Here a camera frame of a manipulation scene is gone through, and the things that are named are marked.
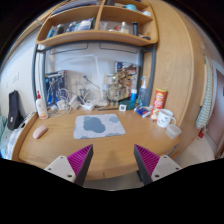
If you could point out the colourful picture board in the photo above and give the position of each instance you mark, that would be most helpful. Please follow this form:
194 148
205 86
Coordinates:
127 78

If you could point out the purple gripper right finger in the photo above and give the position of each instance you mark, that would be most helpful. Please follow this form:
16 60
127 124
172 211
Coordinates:
153 167

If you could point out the blue poster board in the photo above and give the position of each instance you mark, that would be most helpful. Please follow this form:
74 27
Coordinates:
55 86

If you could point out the grey blue mouse pad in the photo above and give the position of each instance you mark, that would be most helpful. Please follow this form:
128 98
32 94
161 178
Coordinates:
97 126

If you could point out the clear spray bottle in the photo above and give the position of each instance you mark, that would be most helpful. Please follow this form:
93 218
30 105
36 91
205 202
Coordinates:
142 98

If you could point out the white mug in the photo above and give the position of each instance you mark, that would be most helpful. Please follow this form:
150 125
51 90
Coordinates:
165 117

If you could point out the white lotion bottle red cap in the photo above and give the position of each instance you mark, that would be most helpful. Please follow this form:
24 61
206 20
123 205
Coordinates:
41 107

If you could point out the pink computer mouse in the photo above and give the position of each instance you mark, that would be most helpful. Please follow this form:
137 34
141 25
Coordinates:
39 132

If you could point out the small white cube clock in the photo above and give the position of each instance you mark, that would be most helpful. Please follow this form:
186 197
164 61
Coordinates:
122 107

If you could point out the white power strip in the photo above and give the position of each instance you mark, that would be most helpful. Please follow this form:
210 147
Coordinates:
88 106

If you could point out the black tumbler on shelf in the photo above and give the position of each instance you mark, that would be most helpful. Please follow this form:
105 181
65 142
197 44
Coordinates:
135 28

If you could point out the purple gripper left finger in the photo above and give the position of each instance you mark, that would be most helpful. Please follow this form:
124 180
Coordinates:
74 167

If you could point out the red chips can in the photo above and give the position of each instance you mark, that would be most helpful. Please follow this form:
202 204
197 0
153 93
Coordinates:
158 103

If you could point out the clear plastic cup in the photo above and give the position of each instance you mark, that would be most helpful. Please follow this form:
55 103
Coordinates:
173 131

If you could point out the blue box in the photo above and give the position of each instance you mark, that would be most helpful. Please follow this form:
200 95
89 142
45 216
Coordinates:
142 112

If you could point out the wooden wall shelf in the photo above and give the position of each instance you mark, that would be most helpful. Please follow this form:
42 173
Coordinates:
110 23

